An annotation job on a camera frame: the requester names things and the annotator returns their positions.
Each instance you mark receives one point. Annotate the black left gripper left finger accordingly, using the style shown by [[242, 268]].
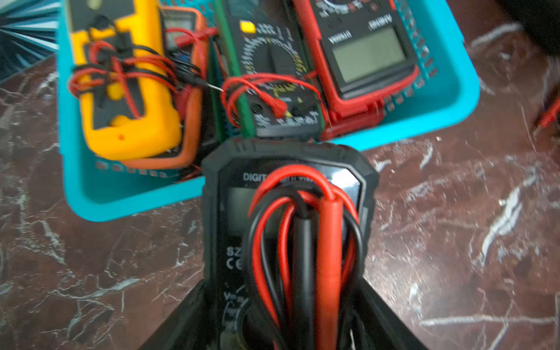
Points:
[[187, 327]]

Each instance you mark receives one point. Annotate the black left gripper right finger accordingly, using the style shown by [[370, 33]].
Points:
[[377, 326]]

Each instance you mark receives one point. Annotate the small black red tester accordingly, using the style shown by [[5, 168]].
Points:
[[286, 228]]

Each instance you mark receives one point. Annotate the yellow multimeter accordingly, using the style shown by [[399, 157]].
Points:
[[122, 78]]

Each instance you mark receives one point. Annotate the green black multimeter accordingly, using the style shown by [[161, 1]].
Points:
[[268, 91]]

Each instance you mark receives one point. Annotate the red black large multimeter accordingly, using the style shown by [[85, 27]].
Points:
[[361, 51]]

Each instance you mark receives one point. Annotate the orange black multimeter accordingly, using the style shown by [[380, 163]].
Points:
[[187, 45]]

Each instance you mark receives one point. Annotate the red clamp multimeter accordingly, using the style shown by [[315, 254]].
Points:
[[337, 125]]

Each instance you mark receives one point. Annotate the teal plastic basket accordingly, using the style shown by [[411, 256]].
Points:
[[449, 96]]

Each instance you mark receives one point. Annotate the black plastic tool case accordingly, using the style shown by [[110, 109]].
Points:
[[540, 19]]

